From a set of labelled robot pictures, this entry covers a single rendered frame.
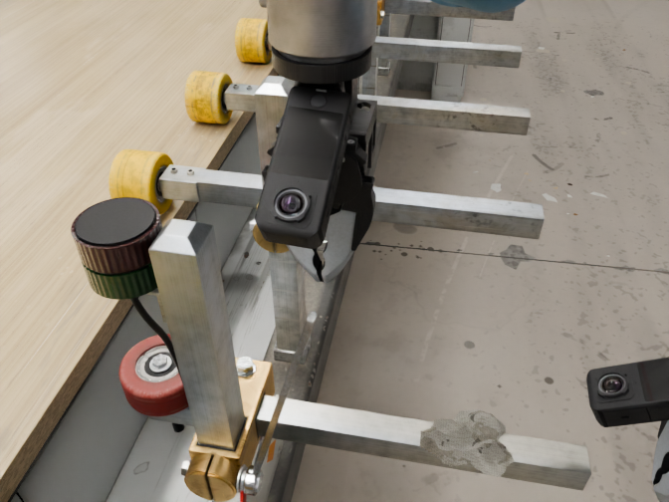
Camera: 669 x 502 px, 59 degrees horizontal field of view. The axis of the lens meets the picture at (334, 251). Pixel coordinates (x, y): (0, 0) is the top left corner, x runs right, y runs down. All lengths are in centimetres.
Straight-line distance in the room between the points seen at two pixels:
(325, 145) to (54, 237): 49
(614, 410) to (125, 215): 41
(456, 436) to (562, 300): 151
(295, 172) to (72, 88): 85
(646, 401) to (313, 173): 32
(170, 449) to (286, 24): 65
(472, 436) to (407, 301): 138
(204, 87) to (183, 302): 57
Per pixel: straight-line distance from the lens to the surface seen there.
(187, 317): 46
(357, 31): 41
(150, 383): 60
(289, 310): 79
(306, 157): 41
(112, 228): 44
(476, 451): 59
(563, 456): 63
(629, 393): 55
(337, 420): 61
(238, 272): 113
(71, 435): 77
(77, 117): 110
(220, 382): 51
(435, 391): 173
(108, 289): 45
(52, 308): 72
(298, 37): 41
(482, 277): 209
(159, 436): 92
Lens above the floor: 137
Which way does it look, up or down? 40 degrees down
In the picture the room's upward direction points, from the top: straight up
